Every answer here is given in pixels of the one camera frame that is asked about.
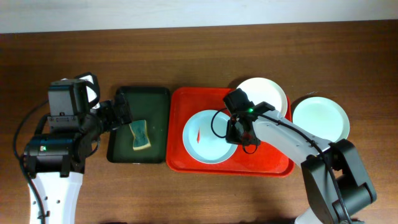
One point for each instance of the white plate with red smear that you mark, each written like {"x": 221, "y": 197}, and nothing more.
{"x": 202, "y": 137}

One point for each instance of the white plate at tray corner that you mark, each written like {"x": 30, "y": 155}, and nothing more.
{"x": 262, "y": 89}

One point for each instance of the black rectangular tray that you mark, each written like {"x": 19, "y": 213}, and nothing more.
{"x": 151, "y": 104}

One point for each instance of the white clean plate on table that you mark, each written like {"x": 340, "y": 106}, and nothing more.
{"x": 323, "y": 118}

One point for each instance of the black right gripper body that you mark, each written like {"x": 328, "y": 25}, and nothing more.
{"x": 237, "y": 135}

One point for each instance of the green yellow sponge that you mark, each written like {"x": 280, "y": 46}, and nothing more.
{"x": 140, "y": 136}

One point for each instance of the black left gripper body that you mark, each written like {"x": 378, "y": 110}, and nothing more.
{"x": 121, "y": 109}

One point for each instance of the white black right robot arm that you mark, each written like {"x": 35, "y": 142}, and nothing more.
{"x": 336, "y": 182}

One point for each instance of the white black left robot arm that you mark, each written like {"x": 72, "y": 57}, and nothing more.
{"x": 54, "y": 159}

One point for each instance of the red plastic tray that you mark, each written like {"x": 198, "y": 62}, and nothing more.
{"x": 267, "y": 161}

